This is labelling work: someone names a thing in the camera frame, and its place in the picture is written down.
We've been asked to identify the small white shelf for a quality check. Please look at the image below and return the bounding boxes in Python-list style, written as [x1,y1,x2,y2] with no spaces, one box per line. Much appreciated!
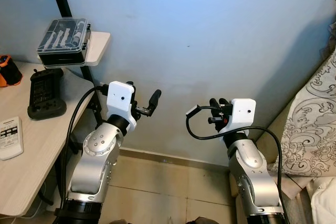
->
[84,31,111,67]

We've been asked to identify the clear lid black tool case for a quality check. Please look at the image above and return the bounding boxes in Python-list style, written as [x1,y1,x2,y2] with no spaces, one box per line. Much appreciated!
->
[36,18,92,69]

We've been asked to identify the black handheld controller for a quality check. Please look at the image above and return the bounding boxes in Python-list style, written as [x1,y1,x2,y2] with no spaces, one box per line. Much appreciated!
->
[27,68,68,121]

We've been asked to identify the black robot right leg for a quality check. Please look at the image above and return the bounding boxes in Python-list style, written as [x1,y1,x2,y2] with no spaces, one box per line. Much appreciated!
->
[185,216,212,224]

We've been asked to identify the orange and black device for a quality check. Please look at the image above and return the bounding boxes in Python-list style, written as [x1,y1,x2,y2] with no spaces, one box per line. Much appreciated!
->
[0,54,24,88]

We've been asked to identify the white remote control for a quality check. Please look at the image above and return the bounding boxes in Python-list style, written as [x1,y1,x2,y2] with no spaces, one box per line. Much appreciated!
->
[0,116,25,161]

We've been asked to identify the white quilted mattress cover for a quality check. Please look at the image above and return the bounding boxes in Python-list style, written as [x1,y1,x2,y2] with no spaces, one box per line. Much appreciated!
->
[309,176,336,224]

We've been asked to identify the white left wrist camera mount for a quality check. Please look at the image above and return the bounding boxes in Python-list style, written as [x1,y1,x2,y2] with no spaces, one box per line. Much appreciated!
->
[106,81,138,132]

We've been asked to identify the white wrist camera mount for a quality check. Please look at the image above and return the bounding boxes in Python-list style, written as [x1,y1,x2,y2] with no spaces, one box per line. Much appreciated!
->
[106,81,138,132]
[217,98,257,135]

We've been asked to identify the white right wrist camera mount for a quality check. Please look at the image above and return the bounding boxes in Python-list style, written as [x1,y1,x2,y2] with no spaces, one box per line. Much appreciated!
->
[217,98,257,135]

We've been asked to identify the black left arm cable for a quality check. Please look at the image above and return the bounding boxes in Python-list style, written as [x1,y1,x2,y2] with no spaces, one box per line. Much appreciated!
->
[59,86,110,211]

